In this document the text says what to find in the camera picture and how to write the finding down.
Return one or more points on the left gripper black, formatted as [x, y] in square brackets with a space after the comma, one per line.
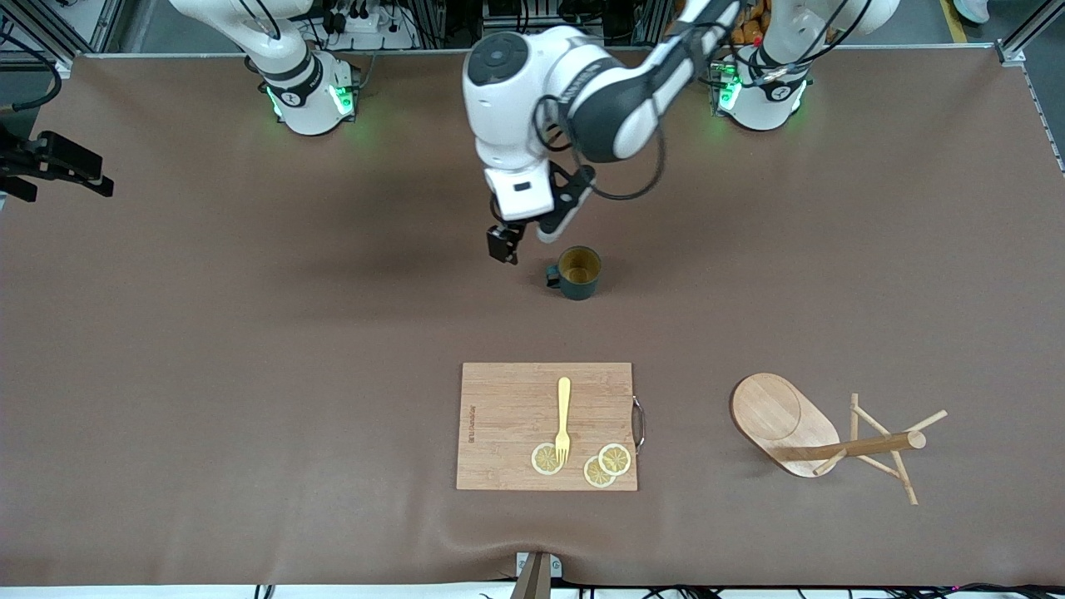
[503, 242]

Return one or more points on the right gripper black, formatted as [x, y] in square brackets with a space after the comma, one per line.
[50, 158]

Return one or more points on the teal cup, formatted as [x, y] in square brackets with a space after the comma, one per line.
[578, 287]

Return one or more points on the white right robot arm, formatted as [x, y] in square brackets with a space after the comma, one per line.
[308, 91]

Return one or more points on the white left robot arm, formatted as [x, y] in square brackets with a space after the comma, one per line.
[532, 83]

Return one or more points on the wooden mug rack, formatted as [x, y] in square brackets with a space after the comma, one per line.
[774, 412]

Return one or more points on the yellow fork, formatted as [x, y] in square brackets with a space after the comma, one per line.
[564, 399]

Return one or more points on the wooden cutting board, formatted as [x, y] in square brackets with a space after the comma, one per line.
[507, 416]

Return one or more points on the lemon slice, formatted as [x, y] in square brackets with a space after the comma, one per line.
[616, 458]
[595, 476]
[542, 462]

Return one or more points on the white power strip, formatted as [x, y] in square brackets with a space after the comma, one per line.
[366, 25]

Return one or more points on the orange packaged snacks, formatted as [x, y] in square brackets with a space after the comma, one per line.
[753, 29]

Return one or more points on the brown table mat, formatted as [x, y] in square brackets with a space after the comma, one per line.
[250, 499]

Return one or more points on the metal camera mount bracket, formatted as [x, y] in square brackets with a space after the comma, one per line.
[532, 582]

